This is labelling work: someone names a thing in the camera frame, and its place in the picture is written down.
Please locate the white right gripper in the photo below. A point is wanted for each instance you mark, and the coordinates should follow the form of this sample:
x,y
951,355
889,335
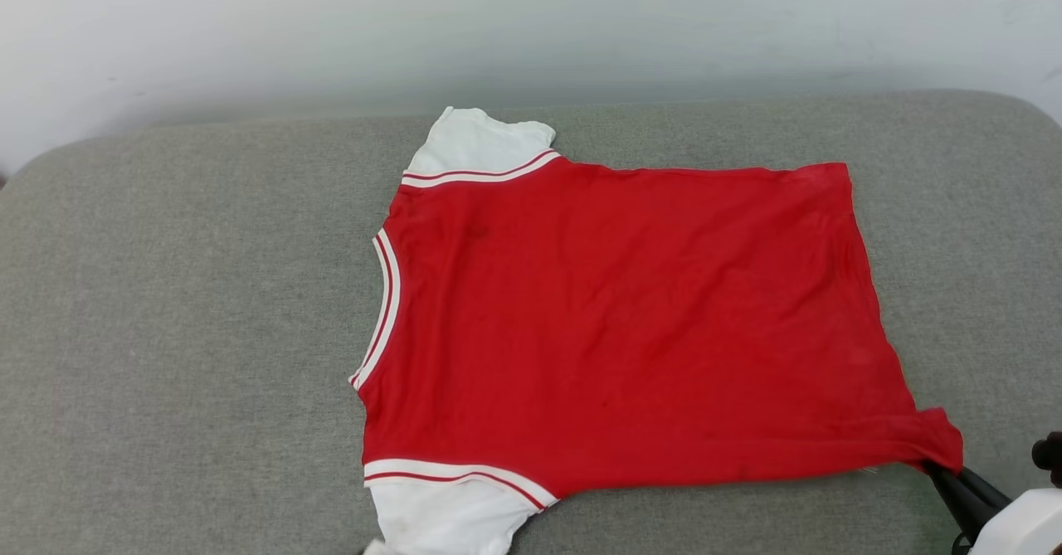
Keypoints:
x,y
1025,526

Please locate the red white-sleeved t-shirt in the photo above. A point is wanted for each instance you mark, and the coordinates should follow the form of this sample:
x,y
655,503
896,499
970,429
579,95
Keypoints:
x,y
630,314

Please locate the grey fabric sofa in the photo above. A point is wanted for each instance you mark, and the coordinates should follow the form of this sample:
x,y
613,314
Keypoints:
x,y
182,331

